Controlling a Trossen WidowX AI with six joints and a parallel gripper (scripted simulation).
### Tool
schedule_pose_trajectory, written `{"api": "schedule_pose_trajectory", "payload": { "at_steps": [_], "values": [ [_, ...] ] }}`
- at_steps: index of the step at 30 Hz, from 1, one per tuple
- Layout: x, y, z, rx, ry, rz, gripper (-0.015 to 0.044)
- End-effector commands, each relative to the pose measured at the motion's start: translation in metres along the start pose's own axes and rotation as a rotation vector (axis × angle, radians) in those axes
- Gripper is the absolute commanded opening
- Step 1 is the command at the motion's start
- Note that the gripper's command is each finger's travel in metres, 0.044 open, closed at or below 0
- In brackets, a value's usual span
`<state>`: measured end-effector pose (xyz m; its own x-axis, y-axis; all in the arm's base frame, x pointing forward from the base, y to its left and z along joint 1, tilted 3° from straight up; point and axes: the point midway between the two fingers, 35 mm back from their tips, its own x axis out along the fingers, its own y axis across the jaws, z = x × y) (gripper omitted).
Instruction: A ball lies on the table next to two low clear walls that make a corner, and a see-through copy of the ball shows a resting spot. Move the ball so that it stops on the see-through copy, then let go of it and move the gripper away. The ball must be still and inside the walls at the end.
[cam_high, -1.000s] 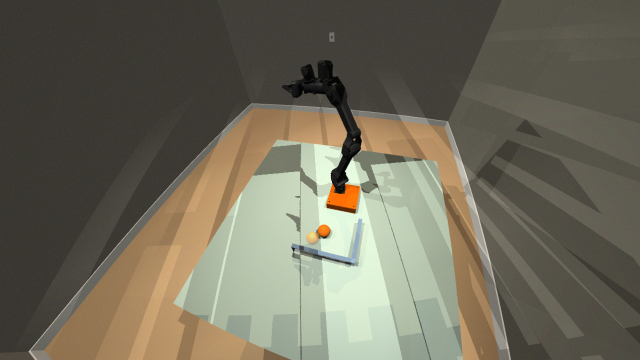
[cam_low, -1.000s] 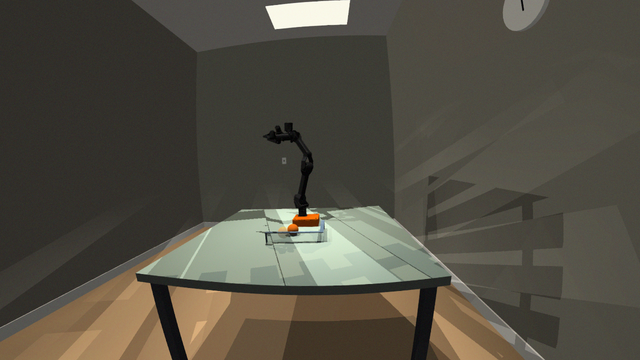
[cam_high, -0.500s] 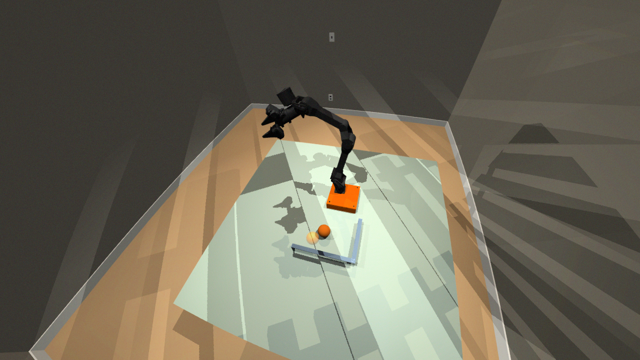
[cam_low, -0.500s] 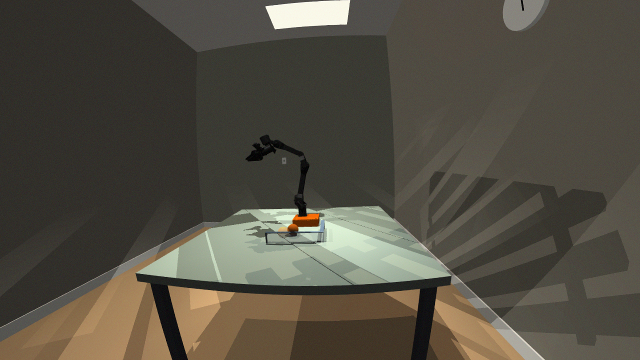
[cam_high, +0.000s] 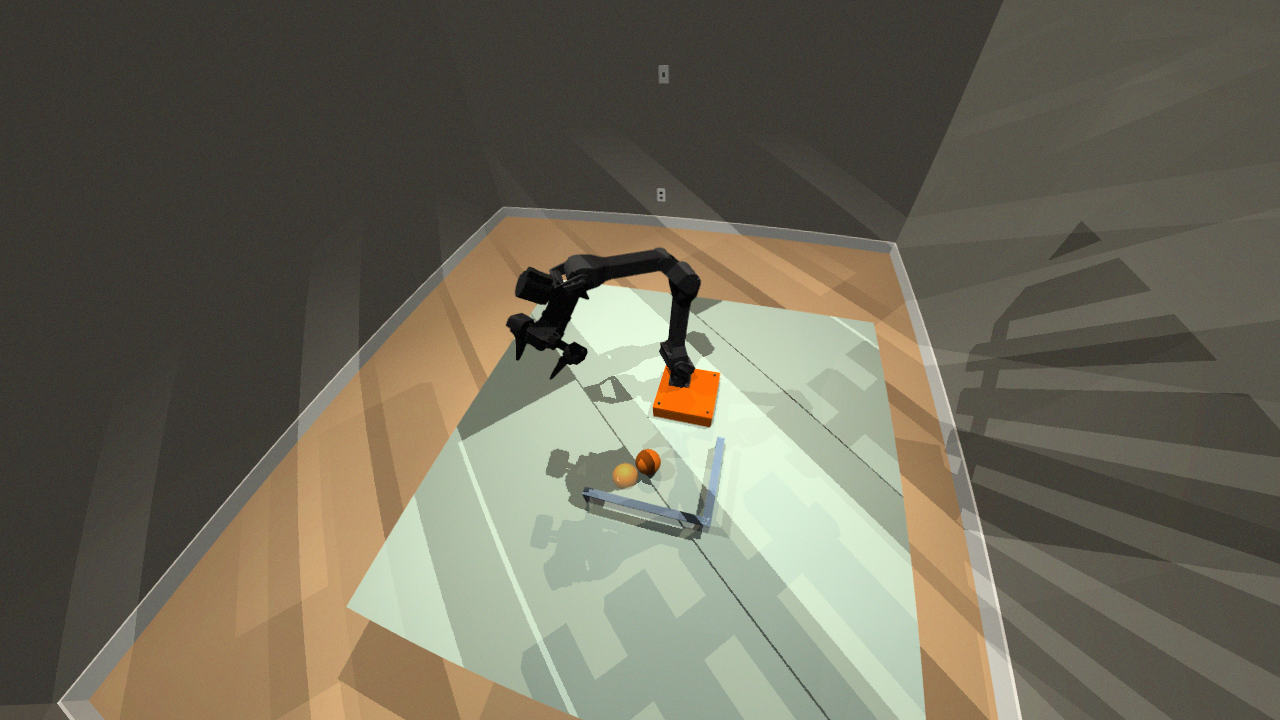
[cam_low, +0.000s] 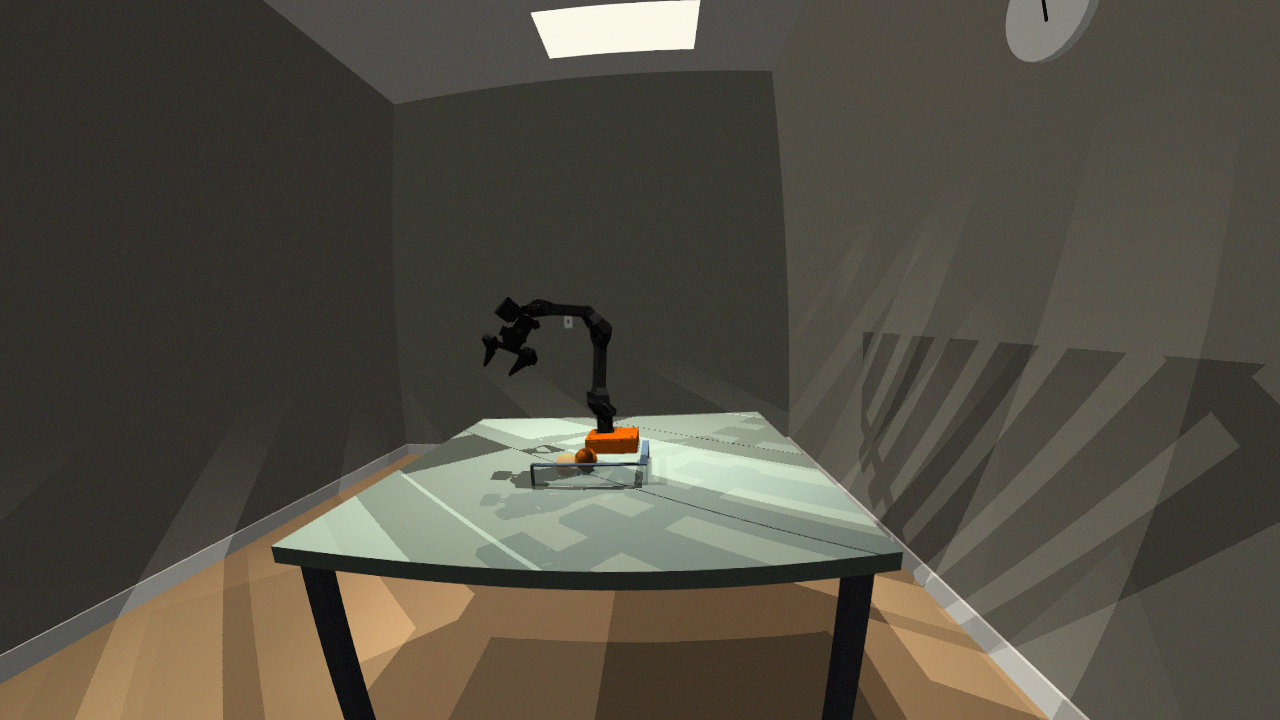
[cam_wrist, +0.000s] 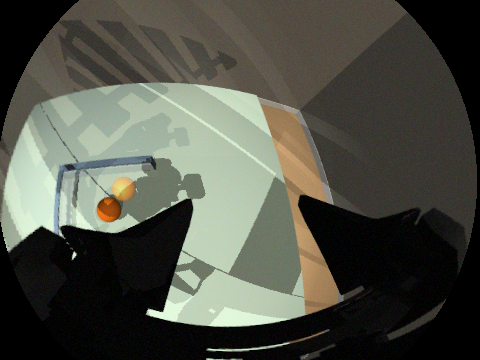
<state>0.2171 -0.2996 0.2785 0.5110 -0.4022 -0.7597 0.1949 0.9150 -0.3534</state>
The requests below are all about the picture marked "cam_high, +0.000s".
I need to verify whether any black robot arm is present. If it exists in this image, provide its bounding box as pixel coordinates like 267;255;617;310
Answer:
515;249;701;388

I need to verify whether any clear grey l-shaped wall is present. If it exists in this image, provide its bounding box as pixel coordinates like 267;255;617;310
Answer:
584;495;710;534

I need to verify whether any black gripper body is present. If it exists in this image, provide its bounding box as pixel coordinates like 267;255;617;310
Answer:
506;306;588;365

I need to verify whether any translucent orange ball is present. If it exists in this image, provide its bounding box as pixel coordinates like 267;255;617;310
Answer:
612;462;637;489

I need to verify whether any shiny orange-brown ball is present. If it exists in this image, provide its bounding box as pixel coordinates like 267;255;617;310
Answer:
635;448;660;474

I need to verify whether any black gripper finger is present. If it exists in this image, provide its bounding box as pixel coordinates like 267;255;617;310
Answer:
509;329;527;361
550;356;572;380

